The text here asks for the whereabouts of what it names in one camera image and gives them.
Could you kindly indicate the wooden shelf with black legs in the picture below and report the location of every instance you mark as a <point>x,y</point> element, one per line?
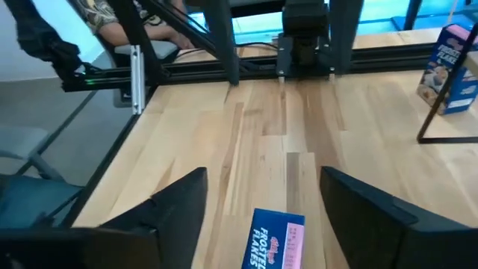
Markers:
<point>448,140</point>

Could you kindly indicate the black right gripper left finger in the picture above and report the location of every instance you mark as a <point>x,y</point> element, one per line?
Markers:
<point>179,224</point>

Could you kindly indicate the grey and blue office chair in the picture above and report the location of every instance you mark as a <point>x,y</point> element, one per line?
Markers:
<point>30,201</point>

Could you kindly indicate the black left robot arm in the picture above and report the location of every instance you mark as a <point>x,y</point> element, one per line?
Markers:
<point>304,22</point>

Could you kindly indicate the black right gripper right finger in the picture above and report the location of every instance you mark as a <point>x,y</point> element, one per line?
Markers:
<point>366,231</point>

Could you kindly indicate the person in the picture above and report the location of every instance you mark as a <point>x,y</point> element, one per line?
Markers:
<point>112,31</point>

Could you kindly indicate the silver metal bracket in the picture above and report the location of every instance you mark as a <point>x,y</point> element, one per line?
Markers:
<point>137,78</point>

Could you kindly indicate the blue Frosted Flakes cereal box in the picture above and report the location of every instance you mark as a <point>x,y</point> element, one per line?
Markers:
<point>269,243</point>
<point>437,63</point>

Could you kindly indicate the black aluminium table frame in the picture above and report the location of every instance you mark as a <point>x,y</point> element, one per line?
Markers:
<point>373,61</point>

